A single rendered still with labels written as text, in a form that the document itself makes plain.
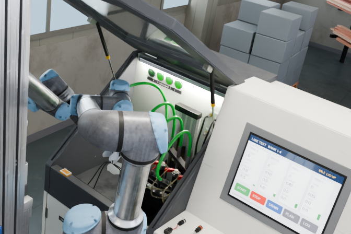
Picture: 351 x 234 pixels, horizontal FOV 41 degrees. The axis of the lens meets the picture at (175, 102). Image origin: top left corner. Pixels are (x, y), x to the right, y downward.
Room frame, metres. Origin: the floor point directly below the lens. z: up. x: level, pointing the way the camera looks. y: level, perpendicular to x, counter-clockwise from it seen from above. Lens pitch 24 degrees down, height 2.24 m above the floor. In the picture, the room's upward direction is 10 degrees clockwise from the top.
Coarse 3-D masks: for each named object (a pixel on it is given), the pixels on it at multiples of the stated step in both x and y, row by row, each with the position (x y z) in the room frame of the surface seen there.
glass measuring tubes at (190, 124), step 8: (176, 104) 2.15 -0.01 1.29; (184, 104) 2.16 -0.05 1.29; (184, 112) 2.11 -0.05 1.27; (192, 112) 2.09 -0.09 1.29; (200, 112) 2.10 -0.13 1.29; (176, 120) 2.15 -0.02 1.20; (184, 120) 2.13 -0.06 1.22; (192, 120) 2.12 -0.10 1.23; (200, 120) 2.10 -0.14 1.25; (176, 128) 2.15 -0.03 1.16; (184, 128) 2.14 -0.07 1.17; (192, 128) 2.09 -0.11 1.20; (184, 136) 2.11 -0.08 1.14; (192, 136) 2.09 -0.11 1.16; (176, 144) 2.16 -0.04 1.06; (184, 144) 2.11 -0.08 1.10; (192, 144) 2.10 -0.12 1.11; (184, 152) 2.11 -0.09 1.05; (192, 152) 2.10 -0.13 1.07; (184, 160) 2.12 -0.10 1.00
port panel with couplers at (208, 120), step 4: (208, 108) 2.08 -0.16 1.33; (216, 108) 2.06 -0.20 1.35; (208, 112) 2.08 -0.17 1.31; (216, 112) 2.06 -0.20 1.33; (208, 116) 2.04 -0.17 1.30; (212, 116) 2.07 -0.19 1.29; (216, 116) 2.05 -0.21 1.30; (208, 120) 2.08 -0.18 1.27; (212, 120) 2.06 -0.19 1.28; (208, 124) 2.07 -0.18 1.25; (212, 124) 2.06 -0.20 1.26; (204, 128) 2.08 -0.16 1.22; (212, 128) 2.06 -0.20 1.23; (204, 132) 2.06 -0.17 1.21; (204, 136) 2.08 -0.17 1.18; (208, 136) 2.06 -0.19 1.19; (200, 148) 2.08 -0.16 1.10
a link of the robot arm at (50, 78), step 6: (48, 72) 1.87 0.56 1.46; (54, 72) 1.89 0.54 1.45; (42, 78) 1.86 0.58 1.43; (48, 78) 1.86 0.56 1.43; (54, 78) 1.87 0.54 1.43; (60, 78) 1.89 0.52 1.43; (48, 84) 1.85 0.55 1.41; (54, 84) 1.86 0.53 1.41; (60, 84) 1.87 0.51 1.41; (66, 84) 1.91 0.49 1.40; (54, 90) 1.85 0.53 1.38; (60, 90) 1.87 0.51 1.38
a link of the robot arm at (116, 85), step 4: (112, 80) 1.64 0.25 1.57; (116, 80) 1.64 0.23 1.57; (120, 80) 1.65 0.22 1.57; (124, 80) 1.65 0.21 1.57; (112, 84) 1.61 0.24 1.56; (116, 84) 1.60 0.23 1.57; (120, 84) 1.61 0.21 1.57; (124, 84) 1.62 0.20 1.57; (128, 84) 1.63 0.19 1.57; (112, 88) 1.60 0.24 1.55; (116, 88) 1.60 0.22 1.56; (120, 88) 1.60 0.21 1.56; (124, 88) 1.60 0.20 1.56; (128, 88) 1.62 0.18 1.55; (112, 92) 1.60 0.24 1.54; (128, 92) 1.63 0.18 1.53
